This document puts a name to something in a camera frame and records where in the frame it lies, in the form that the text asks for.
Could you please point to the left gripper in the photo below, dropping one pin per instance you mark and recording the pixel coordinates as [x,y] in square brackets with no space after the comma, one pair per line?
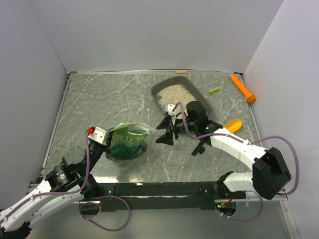
[109,140]

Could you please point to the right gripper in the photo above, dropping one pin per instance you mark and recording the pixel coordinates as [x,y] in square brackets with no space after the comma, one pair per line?
[167,138]

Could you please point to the green litter bag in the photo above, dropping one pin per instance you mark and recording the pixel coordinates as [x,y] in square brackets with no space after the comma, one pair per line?
[127,141]

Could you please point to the black bag clip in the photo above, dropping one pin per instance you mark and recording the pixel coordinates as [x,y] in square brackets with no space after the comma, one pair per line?
[199,148]

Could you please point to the grey litter box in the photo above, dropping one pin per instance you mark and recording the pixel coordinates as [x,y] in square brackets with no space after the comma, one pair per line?
[178,89]

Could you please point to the yellow plastic scoop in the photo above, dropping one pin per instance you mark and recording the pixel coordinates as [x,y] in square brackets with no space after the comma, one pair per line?
[233,125]

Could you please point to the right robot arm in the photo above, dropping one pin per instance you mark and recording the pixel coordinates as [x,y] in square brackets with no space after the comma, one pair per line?
[268,172]

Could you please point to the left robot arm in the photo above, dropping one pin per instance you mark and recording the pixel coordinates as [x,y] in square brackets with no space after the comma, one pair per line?
[70,181]

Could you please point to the tan small block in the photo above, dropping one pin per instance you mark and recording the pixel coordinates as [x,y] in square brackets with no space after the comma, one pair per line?
[181,71]

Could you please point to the green small block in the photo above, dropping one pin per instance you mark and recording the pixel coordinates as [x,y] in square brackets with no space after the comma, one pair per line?
[214,90]

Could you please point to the orange toy carrot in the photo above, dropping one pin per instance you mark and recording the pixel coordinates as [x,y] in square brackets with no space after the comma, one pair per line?
[247,94]

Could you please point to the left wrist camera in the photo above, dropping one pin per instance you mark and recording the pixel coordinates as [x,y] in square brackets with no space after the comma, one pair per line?
[97,134]

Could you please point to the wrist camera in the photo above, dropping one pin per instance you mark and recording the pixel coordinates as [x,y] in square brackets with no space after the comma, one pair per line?
[169,109]
[97,134]

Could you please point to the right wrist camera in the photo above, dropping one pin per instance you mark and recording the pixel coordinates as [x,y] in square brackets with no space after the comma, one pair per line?
[169,109]

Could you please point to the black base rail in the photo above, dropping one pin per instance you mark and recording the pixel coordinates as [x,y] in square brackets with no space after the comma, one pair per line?
[169,195]

